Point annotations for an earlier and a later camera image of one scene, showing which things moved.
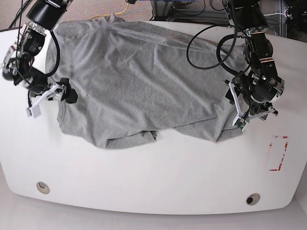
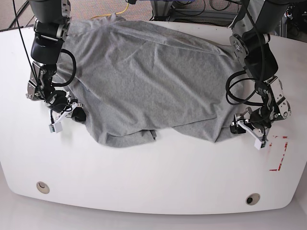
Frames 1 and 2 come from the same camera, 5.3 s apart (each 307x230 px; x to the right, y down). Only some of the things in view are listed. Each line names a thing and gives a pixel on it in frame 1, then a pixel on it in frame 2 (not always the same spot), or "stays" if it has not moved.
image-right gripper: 253,97 to 258,121
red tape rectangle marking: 286,144 stays
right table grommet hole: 253,199 stays
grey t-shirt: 124,82 stays
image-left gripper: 55,93 to 61,107
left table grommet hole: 42,187 stays
